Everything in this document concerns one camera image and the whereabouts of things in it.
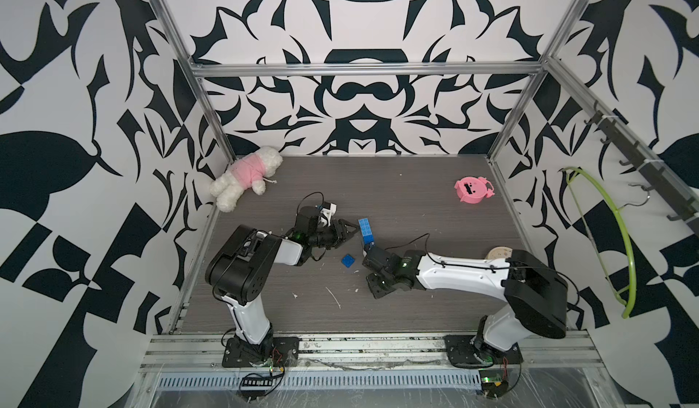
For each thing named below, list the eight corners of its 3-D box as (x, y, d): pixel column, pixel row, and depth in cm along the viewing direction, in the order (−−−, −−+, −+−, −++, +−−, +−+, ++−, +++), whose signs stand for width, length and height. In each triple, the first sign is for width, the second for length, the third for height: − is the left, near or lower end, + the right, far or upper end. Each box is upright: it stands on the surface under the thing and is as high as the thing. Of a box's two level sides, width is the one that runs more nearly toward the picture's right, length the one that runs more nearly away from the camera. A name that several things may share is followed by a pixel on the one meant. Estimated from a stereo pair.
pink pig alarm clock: (459, 203, 108) (462, 196, 105) (453, 183, 114) (456, 177, 111) (492, 203, 108) (497, 196, 105) (485, 184, 114) (489, 177, 111)
